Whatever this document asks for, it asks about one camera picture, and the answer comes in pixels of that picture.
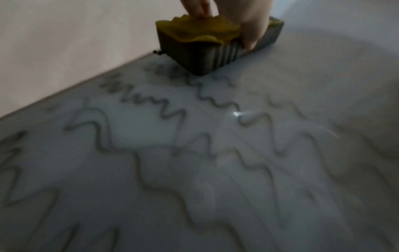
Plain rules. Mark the person's left hand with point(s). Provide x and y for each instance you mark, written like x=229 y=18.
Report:
x=249 y=22

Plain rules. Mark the yellow and black whiteboard eraser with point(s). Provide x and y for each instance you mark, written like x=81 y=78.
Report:
x=202 y=49

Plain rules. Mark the large scribbled whiteboard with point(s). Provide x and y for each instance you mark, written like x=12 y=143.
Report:
x=218 y=160

